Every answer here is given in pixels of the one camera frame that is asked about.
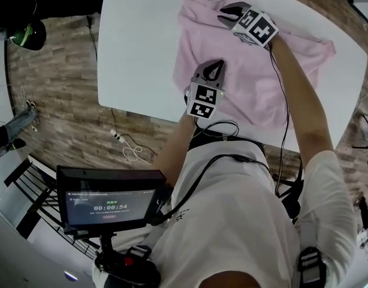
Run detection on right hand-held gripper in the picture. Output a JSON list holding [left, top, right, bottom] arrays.
[[216, 1, 280, 48]]

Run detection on person's right forearm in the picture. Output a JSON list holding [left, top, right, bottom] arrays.
[[269, 36, 335, 169]]

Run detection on pink robe garment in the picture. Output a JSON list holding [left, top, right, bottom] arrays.
[[171, 0, 337, 131]]

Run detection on black chest cable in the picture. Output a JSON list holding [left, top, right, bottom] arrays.
[[149, 154, 271, 227]]

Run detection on black floor cable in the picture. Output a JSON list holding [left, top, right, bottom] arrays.
[[85, 14, 98, 55]]

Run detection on black folding chair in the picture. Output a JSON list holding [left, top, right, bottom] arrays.
[[351, 113, 368, 167]]

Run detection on large white table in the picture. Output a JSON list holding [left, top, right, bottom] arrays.
[[96, 0, 368, 155]]

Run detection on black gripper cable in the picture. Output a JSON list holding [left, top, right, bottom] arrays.
[[195, 119, 241, 141], [267, 45, 290, 198]]

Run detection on black metal frame chair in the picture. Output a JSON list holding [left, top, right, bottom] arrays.
[[3, 157, 101, 258]]

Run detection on white coiled cable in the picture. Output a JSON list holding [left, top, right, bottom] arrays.
[[122, 142, 156, 167]]

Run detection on black monitor mount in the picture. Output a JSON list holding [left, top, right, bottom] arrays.
[[93, 232, 161, 287]]

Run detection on white power strip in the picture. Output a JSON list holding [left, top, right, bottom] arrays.
[[110, 128, 127, 143]]

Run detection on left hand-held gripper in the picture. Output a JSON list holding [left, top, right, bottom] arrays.
[[185, 59, 226, 122]]

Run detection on black monitor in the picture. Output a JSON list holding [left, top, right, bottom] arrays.
[[56, 164, 173, 236]]

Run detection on person's dark trousers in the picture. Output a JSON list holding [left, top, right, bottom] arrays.
[[188, 132, 266, 157]]

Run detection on grey harness strap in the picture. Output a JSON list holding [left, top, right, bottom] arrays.
[[297, 246, 328, 288]]

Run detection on dark blue oval pad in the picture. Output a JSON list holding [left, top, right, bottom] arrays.
[[9, 21, 47, 51]]

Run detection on person's left forearm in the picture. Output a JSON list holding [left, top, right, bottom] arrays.
[[152, 112, 200, 184]]

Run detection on person's white t-shirt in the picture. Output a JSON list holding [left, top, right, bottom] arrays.
[[92, 141, 358, 288]]

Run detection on thin white cable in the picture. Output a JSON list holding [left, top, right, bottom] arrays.
[[5, 82, 38, 131]]

